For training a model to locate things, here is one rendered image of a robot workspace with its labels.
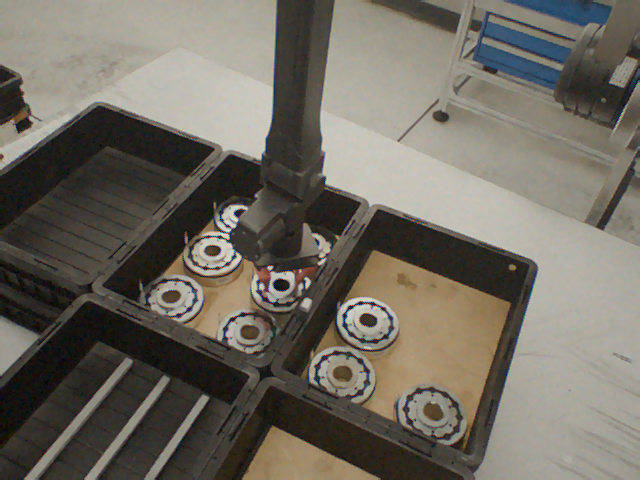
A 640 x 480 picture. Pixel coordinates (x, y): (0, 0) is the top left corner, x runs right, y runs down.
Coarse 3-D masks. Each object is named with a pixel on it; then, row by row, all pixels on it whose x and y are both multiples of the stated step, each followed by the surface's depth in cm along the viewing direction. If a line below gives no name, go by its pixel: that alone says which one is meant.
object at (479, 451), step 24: (408, 216) 110; (480, 240) 106; (336, 264) 100; (528, 264) 104; (528, 288) 100; (312, 312) 93; (288, 336) 90; (504, 360) 90; (312, 384) 84; (504, 384) 87; (360, 408) 82; (408, 432) 81; (480, 432) 81; (456, 456) 79; (480, 456) 79
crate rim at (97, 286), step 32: (224, 160) 117; (256, 160) 117; (192, 192) 110; (160, 224) 103; (352, 224) 109; (128, 256) 98; (96, 288) 93; (160, 320) 90; (288, 320) 92; (224, 352) 87
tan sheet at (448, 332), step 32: (384, 256) 116; (352, 288) 110; (384, 288) 111; (416, 288) 111; (448, 288) 112; (416, 320) 106; (448, 320) 107; (480, 320) 107; (416, 352) 102; (448, 352) 102; (480, 352) 102; (384, 384) 97; (448, 384) 98; (480, 384) 98
